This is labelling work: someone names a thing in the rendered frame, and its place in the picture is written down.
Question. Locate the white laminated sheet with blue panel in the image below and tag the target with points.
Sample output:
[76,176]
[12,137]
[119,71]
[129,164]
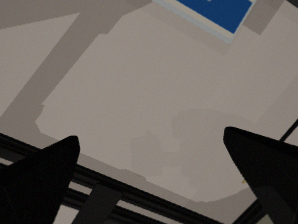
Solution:
[220,18]

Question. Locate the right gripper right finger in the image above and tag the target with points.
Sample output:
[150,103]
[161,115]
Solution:
[270,168]

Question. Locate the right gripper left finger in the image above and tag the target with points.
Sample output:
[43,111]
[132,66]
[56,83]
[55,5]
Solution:
[33,188]

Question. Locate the dark grey laminator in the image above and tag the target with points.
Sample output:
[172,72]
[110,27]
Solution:
[291,129]

